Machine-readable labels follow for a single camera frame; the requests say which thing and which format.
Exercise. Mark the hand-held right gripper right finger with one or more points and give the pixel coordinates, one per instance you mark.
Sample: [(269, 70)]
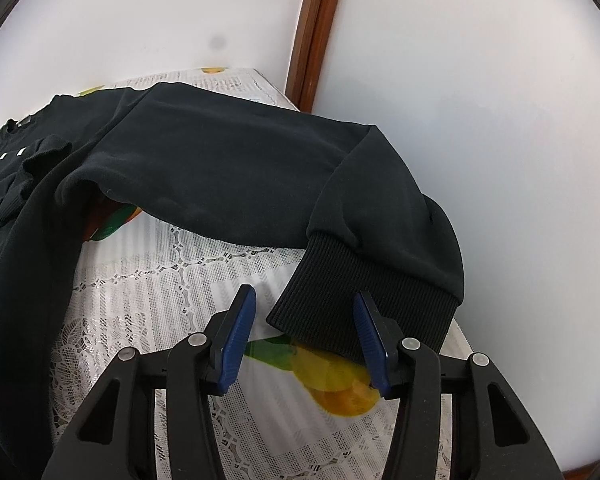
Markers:
[(370, 340)]

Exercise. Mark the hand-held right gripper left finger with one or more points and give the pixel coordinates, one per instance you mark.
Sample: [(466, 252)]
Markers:
[(237, 332)]

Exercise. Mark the black sweatshirt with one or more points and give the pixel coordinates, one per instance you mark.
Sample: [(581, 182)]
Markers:
[(230, 160)]

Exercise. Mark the white fruit-print lace tablecloth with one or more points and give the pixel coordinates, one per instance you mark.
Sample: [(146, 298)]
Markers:
[(155, 285)]

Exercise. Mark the brown wooden door frame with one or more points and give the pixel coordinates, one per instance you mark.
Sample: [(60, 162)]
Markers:
[(315, 35)]

